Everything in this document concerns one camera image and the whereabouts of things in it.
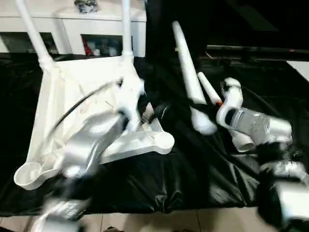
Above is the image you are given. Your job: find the white plastic table leg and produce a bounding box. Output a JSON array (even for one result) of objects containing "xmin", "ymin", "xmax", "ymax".
[
  {"xmin": 120, "ymin": 0, "xmax": 135, "ymax": 58},
  {"xmin": 197, "ymin": 72, "xmax": 254, "ymax": 153},
  {"xmin": 14, "ymin": 0, "xmax": 56, "ymax": 71},
  {"xmin": 171, "ymin": 21, "xmax": 217, "ymax": 135}
]

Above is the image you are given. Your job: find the white plastic table top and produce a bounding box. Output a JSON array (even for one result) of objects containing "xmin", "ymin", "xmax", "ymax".
[{"xmin": 14, "ymin": 54, "xmax": 175, "ymax": 191}]

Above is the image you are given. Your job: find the black table mat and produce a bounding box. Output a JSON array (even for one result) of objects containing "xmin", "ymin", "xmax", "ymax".
[{"xmin": 0, "ymin": 51, "xmax": 309, "ymax": 216}]

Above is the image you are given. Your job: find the red item in cabinet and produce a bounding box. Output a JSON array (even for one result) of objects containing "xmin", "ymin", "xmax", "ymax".
[{"xmin": 83, "ymin": 39, "xmax": 93, "ymax": 55}]

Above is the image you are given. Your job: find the white board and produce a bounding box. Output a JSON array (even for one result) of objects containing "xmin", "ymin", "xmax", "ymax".
[{"xmin": 285, "ymin": 60, "xmax": 309, "ymax": 82}]

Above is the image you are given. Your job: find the white glass-door cabinet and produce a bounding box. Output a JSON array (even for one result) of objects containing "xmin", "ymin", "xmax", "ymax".
[{"xmin": 0, "ymin": 0, "xmax": 148, "ymax": 58}]

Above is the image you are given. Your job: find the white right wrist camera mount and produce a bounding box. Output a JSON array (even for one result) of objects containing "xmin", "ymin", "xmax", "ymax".
[{"xmin": 215, "ymin": 77, "xmax": 243, "ymax": 127}]

